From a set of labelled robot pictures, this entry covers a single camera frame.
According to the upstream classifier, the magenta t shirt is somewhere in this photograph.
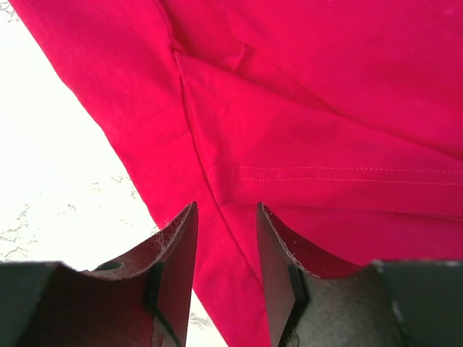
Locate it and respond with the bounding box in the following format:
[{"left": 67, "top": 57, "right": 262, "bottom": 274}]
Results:
[{"left": 12, "top": 1, "right": 462, "bottom": 346}]

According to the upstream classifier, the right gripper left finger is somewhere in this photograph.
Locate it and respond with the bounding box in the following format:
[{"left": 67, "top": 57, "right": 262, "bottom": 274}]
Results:
[{"left": 1, "top": 203, "right": 198, "bottom": 346}]

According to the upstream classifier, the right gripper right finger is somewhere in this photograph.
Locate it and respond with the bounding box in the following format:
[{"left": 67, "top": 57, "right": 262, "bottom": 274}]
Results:
[{"left": 256, "top": 204, "right": 462, "bottom": 346}]

